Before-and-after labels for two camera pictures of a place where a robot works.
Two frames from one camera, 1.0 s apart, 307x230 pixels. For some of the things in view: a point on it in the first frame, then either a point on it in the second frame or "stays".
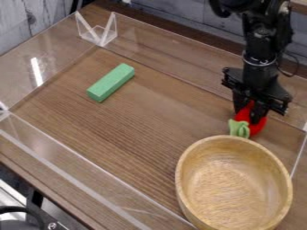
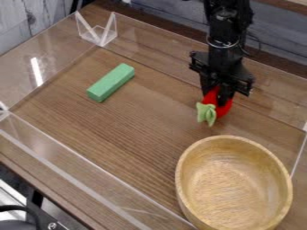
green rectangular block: x=112 y=81 stays
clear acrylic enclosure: x=115 y=115 stays
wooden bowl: x=232 y=185 stays
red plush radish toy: x=242 y=125 → x=208 y=109
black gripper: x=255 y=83 → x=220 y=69
